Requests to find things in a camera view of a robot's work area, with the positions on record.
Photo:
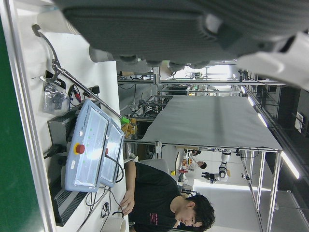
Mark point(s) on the grey metal box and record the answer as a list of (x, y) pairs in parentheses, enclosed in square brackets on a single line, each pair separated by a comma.
[(60, 125)]

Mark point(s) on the black earphones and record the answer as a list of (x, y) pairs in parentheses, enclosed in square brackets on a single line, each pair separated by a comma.
[(105, 210)]

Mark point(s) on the green conveyor belt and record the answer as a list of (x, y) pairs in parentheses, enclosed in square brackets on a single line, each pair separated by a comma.
[(14, 145)]

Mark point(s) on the person in black t-shirt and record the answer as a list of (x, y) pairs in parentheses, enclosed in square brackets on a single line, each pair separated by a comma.
[(154, 193)]

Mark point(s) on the person in white clothes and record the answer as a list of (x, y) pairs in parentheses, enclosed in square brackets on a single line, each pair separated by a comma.
[(194, 163)]

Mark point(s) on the aluminium conveyor rail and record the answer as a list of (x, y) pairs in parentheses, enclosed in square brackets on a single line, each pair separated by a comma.
[(29, 96)]

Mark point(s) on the clear plastic bag with parts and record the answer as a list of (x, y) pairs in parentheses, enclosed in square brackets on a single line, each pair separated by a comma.
[(54, 99)]

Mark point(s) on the grey sheet canopy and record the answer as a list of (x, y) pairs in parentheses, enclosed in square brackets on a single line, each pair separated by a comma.
[(205, 120)]

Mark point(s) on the black label strip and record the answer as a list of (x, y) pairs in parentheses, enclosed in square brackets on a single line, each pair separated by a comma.
[(59, 83)]

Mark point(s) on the black power plug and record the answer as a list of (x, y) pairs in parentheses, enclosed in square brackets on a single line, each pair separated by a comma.
[(54, 149)]

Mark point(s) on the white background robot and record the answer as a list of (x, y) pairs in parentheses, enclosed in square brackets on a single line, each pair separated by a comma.
[(223, 169)]

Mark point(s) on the white mug with dark inside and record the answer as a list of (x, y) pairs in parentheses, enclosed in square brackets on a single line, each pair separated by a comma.
[(117, 224)]

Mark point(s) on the black finned controller box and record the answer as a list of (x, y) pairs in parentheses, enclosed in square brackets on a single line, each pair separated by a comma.
[(70, 200)]

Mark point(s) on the large grey-blue teach pendant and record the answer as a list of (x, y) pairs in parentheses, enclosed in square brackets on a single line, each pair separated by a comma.
[(89, 145)]

